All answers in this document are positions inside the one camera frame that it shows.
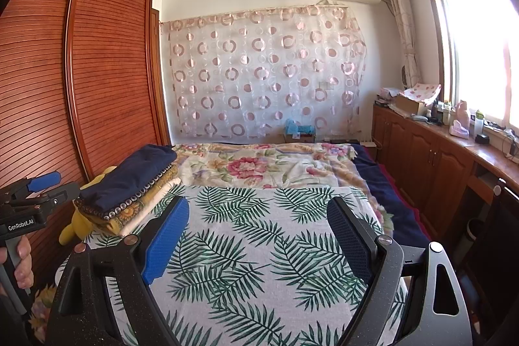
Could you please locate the teal blue toy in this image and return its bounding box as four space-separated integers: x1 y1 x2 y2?
284 118 316 137

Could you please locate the black chair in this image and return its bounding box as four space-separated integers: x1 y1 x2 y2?
462 178 519 346

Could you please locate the wooden window cabinet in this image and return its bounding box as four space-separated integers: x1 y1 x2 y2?
372 103 519 241

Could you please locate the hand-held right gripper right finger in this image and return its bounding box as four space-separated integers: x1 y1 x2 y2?
326 196 475 346

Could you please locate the dark blue blanket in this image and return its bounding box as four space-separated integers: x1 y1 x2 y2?
353 143 432 245

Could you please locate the person's left hand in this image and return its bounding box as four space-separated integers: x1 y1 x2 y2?
0 236 36 296

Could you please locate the floral blanket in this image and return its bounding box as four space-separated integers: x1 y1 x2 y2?
170 142 394 233

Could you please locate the patterned window curtain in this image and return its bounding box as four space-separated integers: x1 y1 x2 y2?
382 0 420 89

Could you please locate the pink tissue box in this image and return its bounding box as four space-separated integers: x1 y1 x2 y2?
449 120 469 138

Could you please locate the grey waste bin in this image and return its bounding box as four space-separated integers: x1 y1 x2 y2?
466 218 489 249

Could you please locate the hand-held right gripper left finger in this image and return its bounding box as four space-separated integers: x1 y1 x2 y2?
46 195 191 346

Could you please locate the cream folded cloth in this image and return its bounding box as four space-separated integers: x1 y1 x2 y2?
119 178 182 237

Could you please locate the black cable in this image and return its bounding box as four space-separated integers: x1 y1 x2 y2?
503 129 519 158

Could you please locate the leaf-print bed sheet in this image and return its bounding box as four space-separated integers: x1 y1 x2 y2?
54 184 408 346

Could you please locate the yellow patterned cloth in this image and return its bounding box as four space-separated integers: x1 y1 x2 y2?
77 184 163 235

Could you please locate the navy blue printed t-shirt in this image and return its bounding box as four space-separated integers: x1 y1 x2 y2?
79 144 177 213

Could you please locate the sheer circle-patterned curtain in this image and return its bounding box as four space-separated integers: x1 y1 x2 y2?
159 3 368 140

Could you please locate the navy medallion-print cloth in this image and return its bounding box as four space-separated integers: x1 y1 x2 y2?
75 163 175 219

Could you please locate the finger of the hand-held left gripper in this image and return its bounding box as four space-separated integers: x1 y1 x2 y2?
38 183 80 211
22 172 62 196

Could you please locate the pink figurine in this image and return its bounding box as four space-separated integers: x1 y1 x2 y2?
456 100 471 124

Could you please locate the wooden slatted wardrobe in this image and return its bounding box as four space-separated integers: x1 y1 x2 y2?
0 0 173 290

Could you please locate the pile of papers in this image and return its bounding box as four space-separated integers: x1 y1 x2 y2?
376 87 400 105

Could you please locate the wooden-framed window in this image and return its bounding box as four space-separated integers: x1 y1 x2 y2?
419 0 519 128

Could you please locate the yellow plush toy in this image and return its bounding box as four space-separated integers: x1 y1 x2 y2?
59 165 118 247

